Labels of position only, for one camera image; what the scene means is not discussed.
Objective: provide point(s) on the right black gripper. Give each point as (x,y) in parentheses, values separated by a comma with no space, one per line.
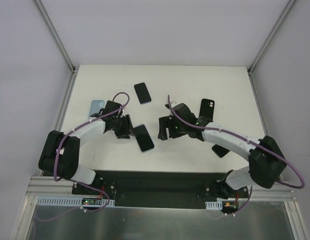
(167,127)

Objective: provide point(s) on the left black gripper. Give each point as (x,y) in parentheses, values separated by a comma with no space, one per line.
(128,125)

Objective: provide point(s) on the black phone teal edge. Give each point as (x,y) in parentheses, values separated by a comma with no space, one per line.
(143,138)

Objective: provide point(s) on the black phone case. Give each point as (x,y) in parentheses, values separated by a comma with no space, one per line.
(207,107)

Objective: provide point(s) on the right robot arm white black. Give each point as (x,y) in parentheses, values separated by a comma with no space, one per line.
(239,144)

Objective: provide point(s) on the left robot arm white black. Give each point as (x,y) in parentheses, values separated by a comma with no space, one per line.
(61,151)

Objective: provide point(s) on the light blue phone case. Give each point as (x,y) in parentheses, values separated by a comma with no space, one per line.
(96,106)

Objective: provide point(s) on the black phone blue edge far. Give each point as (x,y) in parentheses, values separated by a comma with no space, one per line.
(142,93)

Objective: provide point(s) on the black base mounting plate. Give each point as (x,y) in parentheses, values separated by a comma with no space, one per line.
(138,189)

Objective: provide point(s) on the metal sheet front panel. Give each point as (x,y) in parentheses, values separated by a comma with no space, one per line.
(256,221)

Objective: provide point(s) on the left aluminium table rail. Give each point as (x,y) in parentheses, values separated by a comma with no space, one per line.
(58,124)

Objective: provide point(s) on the aluminium table rail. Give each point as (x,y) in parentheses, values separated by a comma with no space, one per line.
(58,124)
(260,110)

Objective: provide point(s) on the right aluminium table rail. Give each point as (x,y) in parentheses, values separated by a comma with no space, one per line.
(260,110)

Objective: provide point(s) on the right white cable duct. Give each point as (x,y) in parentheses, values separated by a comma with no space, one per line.
(214,205)

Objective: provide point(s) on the white cable duct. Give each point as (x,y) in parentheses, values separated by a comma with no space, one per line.
(214,205)
(59,201)

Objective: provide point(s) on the left white cable duct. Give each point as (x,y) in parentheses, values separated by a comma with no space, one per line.
(59,201)

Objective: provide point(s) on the left aluminium frame post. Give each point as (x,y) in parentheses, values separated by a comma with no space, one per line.
(54,34)

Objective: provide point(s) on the aluminium frame post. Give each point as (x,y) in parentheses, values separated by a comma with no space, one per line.
(288,7)
(54,34)

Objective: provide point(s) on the right aluminium frame post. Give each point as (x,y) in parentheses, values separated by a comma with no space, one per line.
(288,7)

